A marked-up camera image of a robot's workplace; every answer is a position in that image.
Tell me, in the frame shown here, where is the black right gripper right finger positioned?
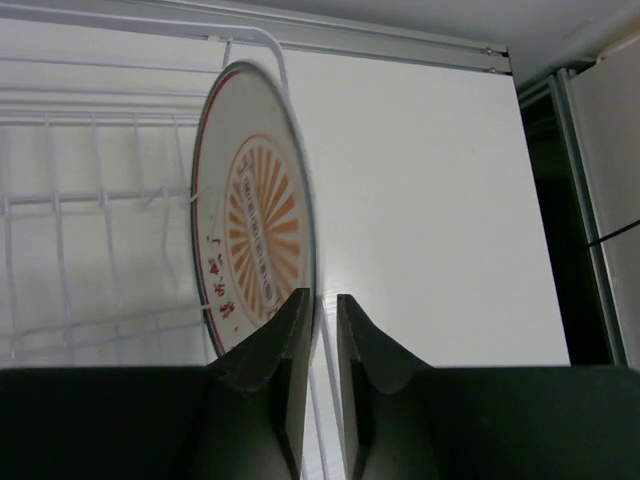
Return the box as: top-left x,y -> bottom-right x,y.
337,294 -> 435,479

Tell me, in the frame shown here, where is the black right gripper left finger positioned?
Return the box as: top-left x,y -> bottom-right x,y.
207,288 -> 309,479

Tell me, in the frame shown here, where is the white plate orange sunburst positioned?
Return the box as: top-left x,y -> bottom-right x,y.
190,60 -> 318,356

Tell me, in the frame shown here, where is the white wire dish rack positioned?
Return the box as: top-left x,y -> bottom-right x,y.
0,12 -> 351,480

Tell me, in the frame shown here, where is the aluminium table frame rail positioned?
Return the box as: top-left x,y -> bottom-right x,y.
1,1 -> 512,75

